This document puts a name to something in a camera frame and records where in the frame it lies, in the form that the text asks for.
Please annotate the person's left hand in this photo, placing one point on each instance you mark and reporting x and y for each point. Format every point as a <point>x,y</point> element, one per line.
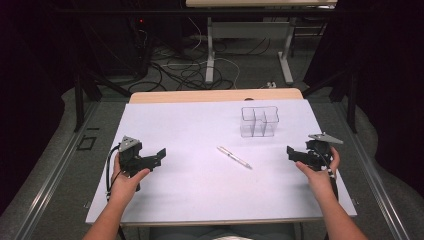
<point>123,186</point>

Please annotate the black metal stand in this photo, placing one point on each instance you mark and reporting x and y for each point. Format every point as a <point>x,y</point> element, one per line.
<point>350,100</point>
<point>80,100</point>

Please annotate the white desk with metal legs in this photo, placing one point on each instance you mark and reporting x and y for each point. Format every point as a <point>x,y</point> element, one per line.
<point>248,30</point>

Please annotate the white power plug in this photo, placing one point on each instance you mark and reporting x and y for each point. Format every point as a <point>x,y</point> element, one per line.
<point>271,84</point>

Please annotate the white table cover sheet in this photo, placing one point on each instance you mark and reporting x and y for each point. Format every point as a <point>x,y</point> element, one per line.
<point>200,190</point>

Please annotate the aluminium floor rail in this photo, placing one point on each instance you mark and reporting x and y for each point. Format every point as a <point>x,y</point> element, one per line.
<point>50,186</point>
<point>376,190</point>

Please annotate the person's lap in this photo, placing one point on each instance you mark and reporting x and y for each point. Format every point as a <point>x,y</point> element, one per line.
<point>220,233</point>

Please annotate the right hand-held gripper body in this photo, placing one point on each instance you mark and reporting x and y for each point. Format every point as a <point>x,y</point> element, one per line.
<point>318,156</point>

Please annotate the silver pen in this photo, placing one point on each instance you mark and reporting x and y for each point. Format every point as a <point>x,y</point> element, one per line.
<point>234,157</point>

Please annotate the black horizontal frame bar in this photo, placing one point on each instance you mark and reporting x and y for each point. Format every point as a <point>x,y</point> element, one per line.
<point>133,11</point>

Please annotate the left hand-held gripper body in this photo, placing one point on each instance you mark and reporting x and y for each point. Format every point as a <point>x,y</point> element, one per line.
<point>131,160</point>

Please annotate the black computer tower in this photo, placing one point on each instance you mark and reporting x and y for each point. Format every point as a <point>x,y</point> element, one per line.
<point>141,46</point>

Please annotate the clear plastic pen organizer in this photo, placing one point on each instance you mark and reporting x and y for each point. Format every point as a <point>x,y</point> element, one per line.
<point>259,121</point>

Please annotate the person's right hand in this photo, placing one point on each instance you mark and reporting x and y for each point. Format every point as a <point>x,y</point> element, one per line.
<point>320,181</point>

